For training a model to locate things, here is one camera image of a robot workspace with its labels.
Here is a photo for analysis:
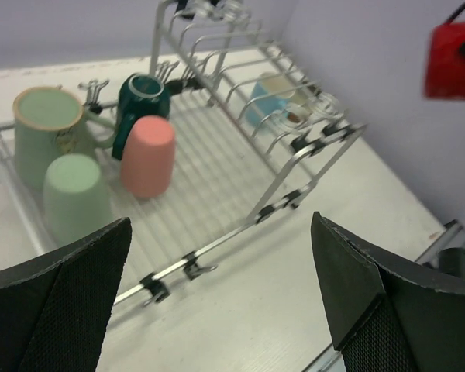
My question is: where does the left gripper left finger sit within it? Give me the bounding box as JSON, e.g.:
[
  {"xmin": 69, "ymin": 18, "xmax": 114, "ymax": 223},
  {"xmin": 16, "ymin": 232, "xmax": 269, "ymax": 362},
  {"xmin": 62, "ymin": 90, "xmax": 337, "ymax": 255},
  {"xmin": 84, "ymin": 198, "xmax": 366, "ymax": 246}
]
[{"xmin": 0, "ymin": 218, "xmax": 132, "ymax": 371}]

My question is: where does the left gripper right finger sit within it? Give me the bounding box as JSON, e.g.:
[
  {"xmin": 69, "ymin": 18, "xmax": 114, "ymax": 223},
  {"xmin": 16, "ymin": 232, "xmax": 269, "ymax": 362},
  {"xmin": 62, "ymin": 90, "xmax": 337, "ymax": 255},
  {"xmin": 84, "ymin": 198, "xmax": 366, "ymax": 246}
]
[{"xmin": 311, "ymin": 212, "xmax": 465, "ymax": 371}]

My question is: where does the red mug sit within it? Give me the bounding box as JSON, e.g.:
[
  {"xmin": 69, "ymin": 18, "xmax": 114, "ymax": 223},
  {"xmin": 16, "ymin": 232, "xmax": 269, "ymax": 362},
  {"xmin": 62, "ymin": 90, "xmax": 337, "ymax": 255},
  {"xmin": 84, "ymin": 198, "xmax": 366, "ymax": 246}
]
[{"xmin": 422, "ymin": 22, "xmax": 465, "ymax": 101}]

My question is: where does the light green cup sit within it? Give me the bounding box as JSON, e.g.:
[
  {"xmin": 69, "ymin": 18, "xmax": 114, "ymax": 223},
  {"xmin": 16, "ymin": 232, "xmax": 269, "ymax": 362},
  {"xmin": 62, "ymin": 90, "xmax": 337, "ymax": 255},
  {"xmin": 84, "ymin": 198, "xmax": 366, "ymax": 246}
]
[{"xmin": 43, "ymin": 153, "xmax": 115, "ymax": 246}]

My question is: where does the cream brown cup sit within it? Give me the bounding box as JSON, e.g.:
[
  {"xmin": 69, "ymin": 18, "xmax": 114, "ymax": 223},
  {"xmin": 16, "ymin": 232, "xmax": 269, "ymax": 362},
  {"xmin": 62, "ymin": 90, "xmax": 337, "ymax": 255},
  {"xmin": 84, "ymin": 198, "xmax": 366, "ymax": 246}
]
[{"xmin": 280, "ymin": 102, "xmax": 312, "ymax": 128}]

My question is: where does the light blue mug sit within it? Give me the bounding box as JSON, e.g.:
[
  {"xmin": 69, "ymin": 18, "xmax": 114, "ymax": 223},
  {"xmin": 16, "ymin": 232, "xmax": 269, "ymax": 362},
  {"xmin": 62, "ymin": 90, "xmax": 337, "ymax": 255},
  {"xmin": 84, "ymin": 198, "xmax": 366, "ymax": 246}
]
[{"xmin": 245, "ymin": 72, "xmax": 306, "ymax": 126}]

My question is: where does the pink cup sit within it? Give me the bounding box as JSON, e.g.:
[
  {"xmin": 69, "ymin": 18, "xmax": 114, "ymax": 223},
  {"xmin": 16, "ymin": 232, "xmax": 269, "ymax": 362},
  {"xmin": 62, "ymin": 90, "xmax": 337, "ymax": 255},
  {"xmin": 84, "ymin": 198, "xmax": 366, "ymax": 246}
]
[{"xmin": 120, "ymin": 115, "xmax": 176, "ymax": 199}]

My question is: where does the sage green mug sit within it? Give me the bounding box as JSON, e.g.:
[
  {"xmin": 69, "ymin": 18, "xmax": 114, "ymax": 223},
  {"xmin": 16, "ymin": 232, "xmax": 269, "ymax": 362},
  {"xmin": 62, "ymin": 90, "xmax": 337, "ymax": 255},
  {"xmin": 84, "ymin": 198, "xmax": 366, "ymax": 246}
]
[{"xmin": 12, "ymin": 86, "xmax": 119, "ymax": 189}]

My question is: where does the dark teal mug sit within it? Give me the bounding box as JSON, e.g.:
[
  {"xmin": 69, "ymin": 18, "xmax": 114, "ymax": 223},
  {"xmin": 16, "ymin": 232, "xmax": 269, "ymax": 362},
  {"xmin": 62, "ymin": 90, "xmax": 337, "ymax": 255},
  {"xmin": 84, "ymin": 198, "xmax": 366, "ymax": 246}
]
[{"xmin": 112, "ymin": 73, "xmax": 171, "ymax": 160}]

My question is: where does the aluminium mounting rail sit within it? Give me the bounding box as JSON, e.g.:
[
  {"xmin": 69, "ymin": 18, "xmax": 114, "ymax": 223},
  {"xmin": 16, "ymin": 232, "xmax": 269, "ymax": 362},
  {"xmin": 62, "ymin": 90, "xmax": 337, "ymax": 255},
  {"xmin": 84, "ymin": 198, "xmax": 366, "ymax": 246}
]
[{"xmin": 415, "ymin": 220, "xmax": 465, "ymax": 269}]

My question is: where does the silver wire dish rack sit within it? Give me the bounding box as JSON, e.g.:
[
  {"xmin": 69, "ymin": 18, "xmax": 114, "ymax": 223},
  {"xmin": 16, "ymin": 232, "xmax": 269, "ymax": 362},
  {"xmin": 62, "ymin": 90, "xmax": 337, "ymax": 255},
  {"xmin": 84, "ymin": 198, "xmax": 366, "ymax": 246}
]
[{"xmin": 0, "ymin": 1, "xmax": 366, "ymax": 302}]

